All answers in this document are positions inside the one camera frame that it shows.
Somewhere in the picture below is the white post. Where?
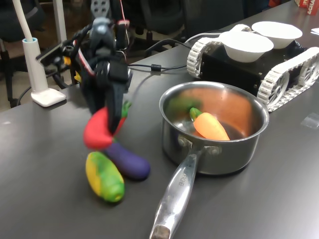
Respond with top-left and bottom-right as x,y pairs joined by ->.
11,0 -> 67,108

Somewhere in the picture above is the yellow green toy corn cob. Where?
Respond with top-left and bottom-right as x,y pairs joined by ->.
85,151 -> 126,203

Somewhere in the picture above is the black vehicle with white tracks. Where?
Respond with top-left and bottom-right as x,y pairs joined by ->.
186,23 -> 319,113

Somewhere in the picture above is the purple toy aubergine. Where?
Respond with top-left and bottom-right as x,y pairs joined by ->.
103,138 -> 151,181

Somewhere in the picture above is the orange toy carrot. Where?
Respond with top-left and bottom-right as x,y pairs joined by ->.
189,107 -> 231,141

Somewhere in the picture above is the red printed carton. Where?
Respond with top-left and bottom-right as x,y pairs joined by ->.
295,0 -> 319,16

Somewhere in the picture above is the steel pan with long handle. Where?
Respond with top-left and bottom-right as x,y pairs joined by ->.
149,81 -> 270,239

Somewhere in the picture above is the red toy chilli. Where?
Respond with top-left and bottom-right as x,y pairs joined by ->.
83,101 -> 132,151

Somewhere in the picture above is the white upright bar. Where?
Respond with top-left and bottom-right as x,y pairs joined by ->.
53,0 -> 67,43

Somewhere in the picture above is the black cable with ferrite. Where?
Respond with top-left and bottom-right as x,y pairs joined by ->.
128,63 -> 190,75

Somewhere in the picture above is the white bowl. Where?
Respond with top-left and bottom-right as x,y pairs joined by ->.
251,21 -> 303,50
218,31 -> 275,63

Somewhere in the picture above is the clear tape patch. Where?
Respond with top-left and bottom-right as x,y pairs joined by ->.
300,112 -> 319,128

